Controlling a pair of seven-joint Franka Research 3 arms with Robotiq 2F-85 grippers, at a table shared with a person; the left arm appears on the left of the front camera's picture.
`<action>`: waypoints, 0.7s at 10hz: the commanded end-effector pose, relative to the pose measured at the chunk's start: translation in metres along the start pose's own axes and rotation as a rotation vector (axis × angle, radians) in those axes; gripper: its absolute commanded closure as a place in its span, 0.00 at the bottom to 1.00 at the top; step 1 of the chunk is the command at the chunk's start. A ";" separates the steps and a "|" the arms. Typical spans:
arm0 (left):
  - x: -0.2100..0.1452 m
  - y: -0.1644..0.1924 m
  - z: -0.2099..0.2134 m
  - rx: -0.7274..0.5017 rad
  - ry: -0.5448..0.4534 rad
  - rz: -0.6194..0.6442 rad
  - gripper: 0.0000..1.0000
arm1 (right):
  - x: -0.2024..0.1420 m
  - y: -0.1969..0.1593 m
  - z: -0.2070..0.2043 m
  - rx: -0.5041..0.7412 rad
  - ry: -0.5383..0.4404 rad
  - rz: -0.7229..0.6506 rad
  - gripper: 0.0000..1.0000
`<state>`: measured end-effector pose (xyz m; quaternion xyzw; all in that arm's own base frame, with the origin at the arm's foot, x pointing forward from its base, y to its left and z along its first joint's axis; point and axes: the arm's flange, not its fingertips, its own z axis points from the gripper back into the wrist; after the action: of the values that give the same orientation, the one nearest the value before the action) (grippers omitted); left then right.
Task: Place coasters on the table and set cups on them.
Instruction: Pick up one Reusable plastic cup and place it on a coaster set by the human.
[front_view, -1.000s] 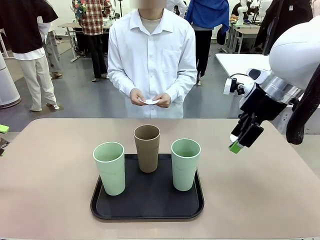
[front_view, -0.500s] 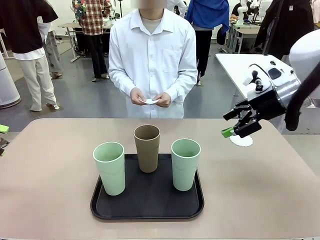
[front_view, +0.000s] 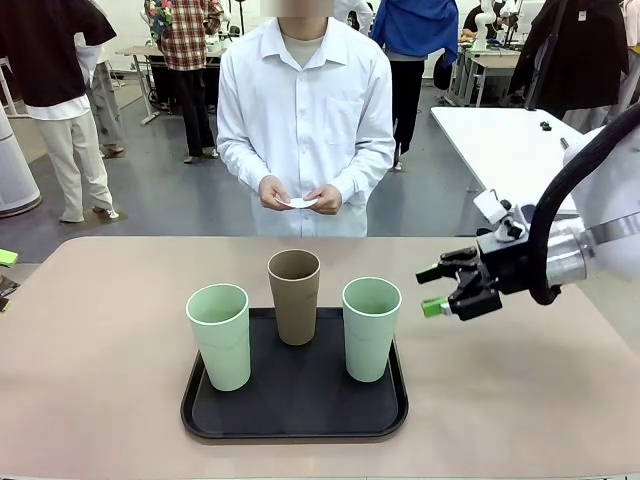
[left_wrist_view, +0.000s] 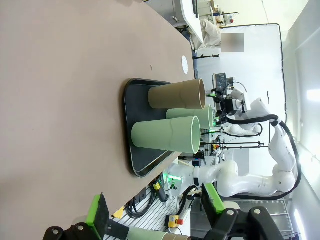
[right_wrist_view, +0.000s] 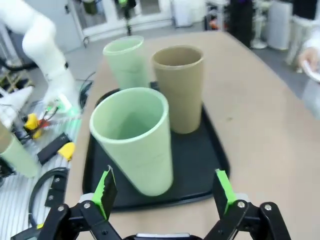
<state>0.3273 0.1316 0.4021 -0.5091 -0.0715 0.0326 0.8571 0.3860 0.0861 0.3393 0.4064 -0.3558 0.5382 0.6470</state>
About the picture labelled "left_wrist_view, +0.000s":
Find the white scalloped paper coaster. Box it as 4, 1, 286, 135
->
181, 55, 189, 75

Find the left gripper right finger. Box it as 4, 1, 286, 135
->
201, 182, 278, 240

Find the black handle with yellow label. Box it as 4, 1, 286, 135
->
152, 179, 170, 203

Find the black plastic tray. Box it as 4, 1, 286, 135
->
123, 78, 182, 179

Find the yellow emergency stop box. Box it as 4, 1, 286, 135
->
166, 214, 185, 229

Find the yellow corner guard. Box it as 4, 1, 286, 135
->
111, 206, 125, 219

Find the black tripod stand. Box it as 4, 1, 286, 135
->
199, 140, 266, 151

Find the white backdrop screen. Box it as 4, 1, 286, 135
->
219, 23, 287, 151

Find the black cable bundle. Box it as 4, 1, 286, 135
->
124, 192, 161, 218

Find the dark electronics board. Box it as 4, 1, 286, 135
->
213, 72, 236, 91

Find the person in white shirt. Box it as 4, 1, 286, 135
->
189, 18, 245, 53

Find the pale green cup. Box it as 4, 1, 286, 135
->
127, 226, 172, 240
131, 115, 202, 154
165, 104, 214, 130

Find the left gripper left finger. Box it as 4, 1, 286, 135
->
42, 191, 111, 240

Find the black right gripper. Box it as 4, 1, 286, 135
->
206, 91, 238, 126

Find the white table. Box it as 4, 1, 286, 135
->
179, 0, 205, 42

